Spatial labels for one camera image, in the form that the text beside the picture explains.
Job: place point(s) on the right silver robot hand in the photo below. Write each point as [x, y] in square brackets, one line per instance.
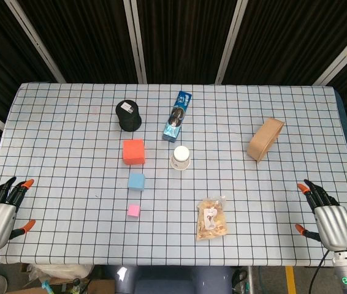
[334, 225]

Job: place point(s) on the pink foam cube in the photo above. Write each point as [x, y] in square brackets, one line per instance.
[134, 210]

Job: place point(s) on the blue foam cube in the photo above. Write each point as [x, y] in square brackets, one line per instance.
[136, 181]

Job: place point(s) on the red foam cube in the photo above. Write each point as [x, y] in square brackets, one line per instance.
[133, 151]

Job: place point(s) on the white plastic bag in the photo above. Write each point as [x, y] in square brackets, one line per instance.
[60, 272]

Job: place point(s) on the metal table leg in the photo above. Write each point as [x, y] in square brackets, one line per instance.
[250, 280]

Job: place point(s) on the blue checkered tablecloth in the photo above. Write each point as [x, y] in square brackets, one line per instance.
[69, 153]

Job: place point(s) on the clear snack bag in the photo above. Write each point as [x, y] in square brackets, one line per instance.
[211, 219]

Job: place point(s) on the white paper cup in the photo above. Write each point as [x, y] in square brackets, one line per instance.
[180, 157]

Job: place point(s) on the grey-blue robot torso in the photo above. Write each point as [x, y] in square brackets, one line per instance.
[173, 281]

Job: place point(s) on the black mesh pen holder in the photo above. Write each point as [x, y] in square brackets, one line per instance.
[128, 118]

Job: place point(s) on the blue cookie box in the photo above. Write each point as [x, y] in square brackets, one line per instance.
[176, 118]

